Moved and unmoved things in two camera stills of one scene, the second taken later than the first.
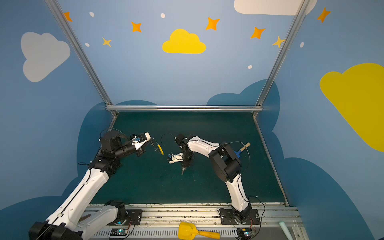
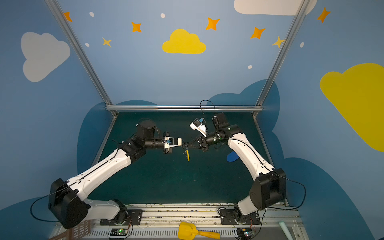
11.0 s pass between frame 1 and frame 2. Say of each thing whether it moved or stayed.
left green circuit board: stayed
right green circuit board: stayed
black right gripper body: moved
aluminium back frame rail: stayed
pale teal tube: stayed
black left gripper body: moved
